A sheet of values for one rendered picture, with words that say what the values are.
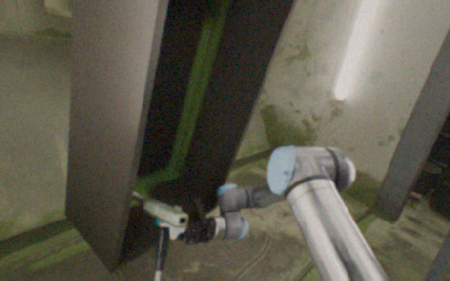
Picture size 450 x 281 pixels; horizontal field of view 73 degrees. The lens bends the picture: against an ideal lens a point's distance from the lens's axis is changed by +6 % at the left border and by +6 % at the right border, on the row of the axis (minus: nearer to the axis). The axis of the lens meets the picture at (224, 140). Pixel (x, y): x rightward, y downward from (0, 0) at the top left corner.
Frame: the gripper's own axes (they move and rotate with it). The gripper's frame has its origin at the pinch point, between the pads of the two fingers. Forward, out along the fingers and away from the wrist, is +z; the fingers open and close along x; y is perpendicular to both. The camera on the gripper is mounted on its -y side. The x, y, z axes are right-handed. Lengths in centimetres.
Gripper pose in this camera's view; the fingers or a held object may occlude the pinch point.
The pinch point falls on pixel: (162, 221)
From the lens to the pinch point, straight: 107.8
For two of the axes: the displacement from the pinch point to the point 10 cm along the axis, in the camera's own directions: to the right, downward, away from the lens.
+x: -5.8, -0.2, 8.1
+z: -8.0, -1.8, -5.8
